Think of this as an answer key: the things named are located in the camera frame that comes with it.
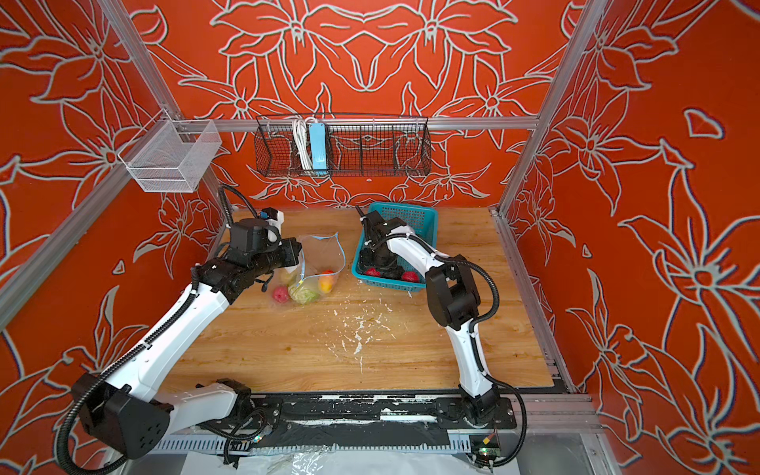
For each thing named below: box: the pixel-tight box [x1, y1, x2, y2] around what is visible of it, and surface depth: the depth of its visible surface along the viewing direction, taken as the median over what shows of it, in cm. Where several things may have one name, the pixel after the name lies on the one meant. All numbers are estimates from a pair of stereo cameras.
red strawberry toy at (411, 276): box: [400, 271, 420, 284], surface depth 97 cm
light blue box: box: [308, 122, 328, 171], surface depth 91 cm
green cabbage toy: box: [288, 285, 320, 305], surface depth 90 cm
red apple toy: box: [273, 285, 289, 304], surface depth 91 cm
